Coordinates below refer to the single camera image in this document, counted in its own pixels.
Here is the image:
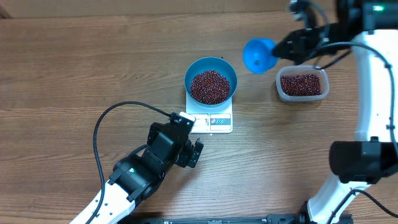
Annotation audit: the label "black cable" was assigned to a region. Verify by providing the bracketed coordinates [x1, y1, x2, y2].
[85, 100, 174, 224]
[306, 0, 398, 224]

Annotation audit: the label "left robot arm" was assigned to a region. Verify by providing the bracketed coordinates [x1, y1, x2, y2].
[72, 116, 203, 224]

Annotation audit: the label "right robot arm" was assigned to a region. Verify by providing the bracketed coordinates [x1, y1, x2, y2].
[273, 1, 397, 223]

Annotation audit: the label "right black cable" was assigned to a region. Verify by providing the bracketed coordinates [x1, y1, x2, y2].
[306, 0, 398, 224]

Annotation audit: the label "blue plastic measuring scoop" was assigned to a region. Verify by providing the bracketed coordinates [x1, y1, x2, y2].
[243, 39, 278, 74]

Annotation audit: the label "teal blue bowl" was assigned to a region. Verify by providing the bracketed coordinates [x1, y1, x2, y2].
[184, 57, 238, 106]

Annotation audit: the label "left black cable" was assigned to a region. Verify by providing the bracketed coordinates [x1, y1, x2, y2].
[85, 100, 174, 224]

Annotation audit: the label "red adzuki beans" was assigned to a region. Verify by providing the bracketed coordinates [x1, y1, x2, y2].
[190, 69, 322, 105]

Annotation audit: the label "white digital kitchen scale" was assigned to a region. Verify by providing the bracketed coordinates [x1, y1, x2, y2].
[185, 94, 233, 134]

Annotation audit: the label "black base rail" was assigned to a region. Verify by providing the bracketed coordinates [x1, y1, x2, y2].
[118, 202, 314, 224]

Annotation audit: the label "clear plastic bean container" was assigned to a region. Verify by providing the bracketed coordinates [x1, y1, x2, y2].
[275, 65, 330, 103]

